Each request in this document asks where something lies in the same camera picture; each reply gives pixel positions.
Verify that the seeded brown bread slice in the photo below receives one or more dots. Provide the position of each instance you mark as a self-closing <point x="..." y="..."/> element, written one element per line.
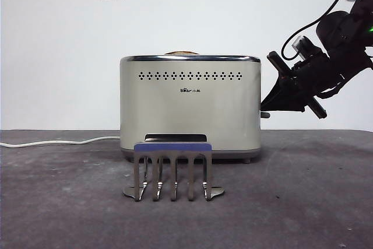
<point x="181" y="52"/>

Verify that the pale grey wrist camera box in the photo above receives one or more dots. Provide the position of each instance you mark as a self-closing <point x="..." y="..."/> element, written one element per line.
<point x="300" y="43"/>

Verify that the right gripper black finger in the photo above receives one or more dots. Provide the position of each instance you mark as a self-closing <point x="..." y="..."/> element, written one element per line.
<point x="288" y="103"/>
<point x="281" y="93"/>

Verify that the cream steel two-slot toaster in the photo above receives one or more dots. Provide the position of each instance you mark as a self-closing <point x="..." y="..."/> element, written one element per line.
<point x="189" y="115"/>

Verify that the steel bread rack blue top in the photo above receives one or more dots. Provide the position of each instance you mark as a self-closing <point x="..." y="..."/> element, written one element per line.
<point x="172" y="151"/>

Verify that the grey toaster lever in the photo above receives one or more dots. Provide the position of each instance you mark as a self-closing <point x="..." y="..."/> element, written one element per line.
<point x="264" y="115"/>

